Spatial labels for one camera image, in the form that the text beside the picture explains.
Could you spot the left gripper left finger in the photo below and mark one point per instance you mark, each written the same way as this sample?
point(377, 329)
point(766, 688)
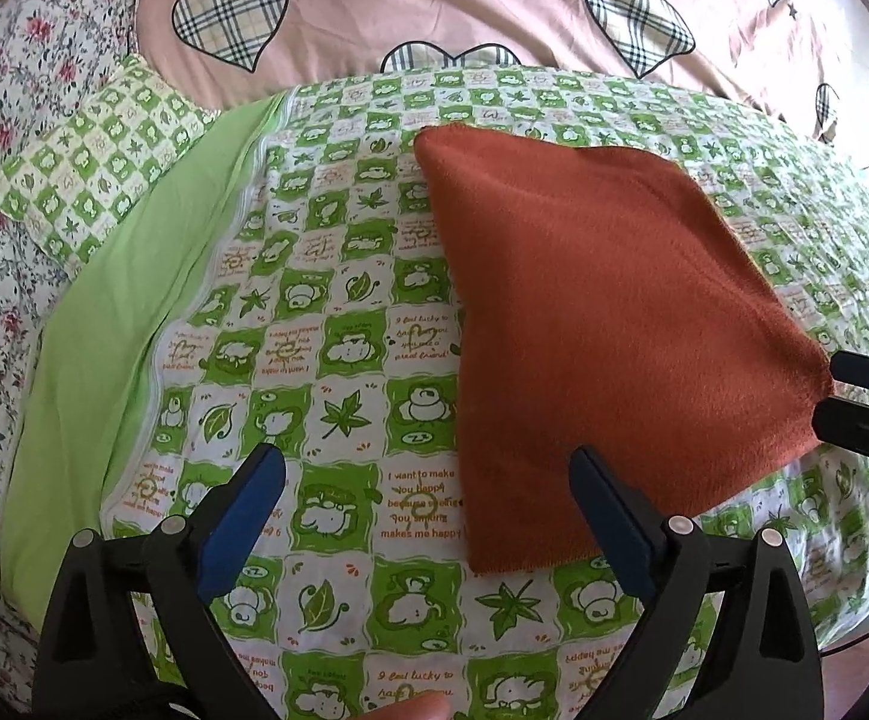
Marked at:
point(129, 631)

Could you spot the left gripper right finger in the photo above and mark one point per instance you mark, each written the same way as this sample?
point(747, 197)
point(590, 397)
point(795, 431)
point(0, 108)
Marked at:
point(762, 660)

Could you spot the person's left hand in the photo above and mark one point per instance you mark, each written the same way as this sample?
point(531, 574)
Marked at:
point(426, 706)

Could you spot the rust orange sweater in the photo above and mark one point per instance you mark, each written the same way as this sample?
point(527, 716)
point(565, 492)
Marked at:
point(606, 303)

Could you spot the green checkered quilt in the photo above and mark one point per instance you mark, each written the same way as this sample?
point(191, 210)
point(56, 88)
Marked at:
point(284, 284)

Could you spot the pink heart-patterned duvet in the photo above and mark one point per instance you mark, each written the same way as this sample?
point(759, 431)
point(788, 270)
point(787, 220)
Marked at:
point(789, 58)

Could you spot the green checkered pillow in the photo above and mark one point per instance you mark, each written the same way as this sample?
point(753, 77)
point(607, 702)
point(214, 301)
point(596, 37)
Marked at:
point(71, 186)

